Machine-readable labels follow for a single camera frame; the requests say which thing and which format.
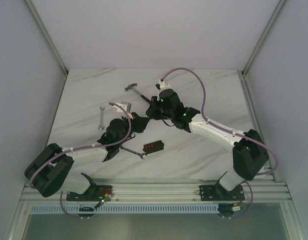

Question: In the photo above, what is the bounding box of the black fuse box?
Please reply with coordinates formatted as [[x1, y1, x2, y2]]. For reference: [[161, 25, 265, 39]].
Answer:
[[143, 140, 164, 154]]

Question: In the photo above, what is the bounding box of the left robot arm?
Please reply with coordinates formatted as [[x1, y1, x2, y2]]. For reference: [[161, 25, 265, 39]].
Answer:
[[24, 112, 150, 201]]

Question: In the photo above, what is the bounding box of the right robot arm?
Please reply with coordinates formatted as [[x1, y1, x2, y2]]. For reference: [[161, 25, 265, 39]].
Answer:
[[146, 89, 269, 200]]

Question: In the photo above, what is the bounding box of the small silver wrench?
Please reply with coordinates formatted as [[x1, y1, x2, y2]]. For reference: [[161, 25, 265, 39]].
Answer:
[[98, 106, 105, 130]]

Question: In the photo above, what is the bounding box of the large silver open-end wrench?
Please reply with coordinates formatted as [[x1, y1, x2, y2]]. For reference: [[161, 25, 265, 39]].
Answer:
[[120, 146, 147, 160]]

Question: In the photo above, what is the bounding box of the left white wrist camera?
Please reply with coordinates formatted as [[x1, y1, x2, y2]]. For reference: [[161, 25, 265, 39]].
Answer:
[[113, 102, 133, 119]]

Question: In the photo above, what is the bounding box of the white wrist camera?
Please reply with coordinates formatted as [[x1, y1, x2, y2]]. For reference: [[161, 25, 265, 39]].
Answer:
[[155, 79, 171, 92], [113, 102, 133, 119]]

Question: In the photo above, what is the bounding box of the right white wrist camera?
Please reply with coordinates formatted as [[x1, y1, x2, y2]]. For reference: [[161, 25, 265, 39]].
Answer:
[[155, 79, 171, 92]]

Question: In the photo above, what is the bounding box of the claw hammer black handle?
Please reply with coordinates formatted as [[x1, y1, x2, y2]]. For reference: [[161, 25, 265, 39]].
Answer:
[[124, 83, 151, 104]]

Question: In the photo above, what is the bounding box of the aluminium rail frame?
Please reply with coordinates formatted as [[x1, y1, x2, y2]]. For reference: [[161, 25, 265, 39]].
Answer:
[[18, 178, 293, 203]]

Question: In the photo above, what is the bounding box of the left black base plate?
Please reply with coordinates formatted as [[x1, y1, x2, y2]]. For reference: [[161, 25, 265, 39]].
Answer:
[[66, 185, 113, 202]]

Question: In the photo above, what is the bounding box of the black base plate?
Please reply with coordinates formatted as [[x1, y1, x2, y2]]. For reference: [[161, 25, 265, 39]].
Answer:
[[66, 185, 113, 202], [198, 184, 245, 202]]

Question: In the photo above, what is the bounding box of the slotted cable duct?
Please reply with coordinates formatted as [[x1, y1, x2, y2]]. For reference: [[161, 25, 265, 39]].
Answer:
[[30, 203, 219, 215]]

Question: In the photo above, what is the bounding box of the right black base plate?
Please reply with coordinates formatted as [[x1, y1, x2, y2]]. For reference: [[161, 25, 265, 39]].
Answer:
[[198, 184, 245, 202]]

